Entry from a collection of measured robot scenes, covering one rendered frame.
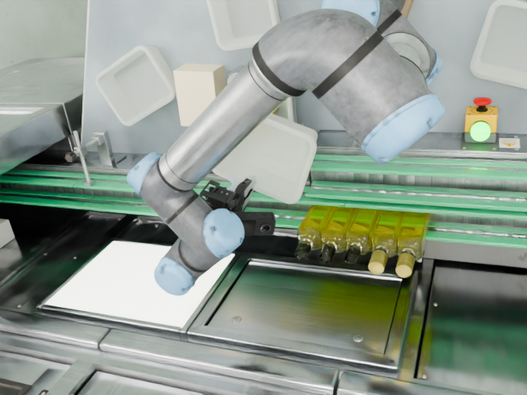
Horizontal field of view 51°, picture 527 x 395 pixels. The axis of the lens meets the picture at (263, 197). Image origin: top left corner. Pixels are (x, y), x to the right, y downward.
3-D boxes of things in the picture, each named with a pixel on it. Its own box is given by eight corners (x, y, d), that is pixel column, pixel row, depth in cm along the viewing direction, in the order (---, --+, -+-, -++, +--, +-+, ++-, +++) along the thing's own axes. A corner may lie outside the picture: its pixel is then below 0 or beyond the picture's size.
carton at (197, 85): (192, 117, 166) (180, 125, 160) (185, 63, 158) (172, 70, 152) (229, 119, 162) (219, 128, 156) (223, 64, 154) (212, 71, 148)
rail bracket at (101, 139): (115, 161, 180) (71, 192, 161) (103, 111, 172) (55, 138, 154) (128, 161, 178) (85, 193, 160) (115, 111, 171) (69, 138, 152)
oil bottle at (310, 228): (319, 210, 150) (296, 252, 132) (318, 191, 148) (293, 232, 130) (339, 211, 148) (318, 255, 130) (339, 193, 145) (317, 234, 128)
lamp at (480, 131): (470, 138, 133) (469, 143, 130) (470, 120, 131) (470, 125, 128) (490, 139, 131) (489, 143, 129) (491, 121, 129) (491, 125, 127)
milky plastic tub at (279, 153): (236, 90, 125) (220, 102, 117) (329, 125, 121) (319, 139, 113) (221, 156, 134) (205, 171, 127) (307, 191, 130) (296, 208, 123)
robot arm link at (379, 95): (400, 5, 114) (373, 34, 66) (447, 60, 116) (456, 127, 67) (356, 47, 120) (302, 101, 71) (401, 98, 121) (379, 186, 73)
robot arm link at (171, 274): (198, 288, 97) (174, 306, 103) (224, 249, 105) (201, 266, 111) (165, 259, 96) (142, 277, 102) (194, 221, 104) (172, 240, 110)
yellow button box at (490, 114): (465, 132, 140) (463, 143, 134) (467, 103, 136) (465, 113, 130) (495, 132, 137) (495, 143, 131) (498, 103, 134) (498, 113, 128)
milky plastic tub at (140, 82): (107, 70, 170) (91, 78, 163) (158, 35, 159) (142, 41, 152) (139, 119, 175) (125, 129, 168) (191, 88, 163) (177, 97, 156)
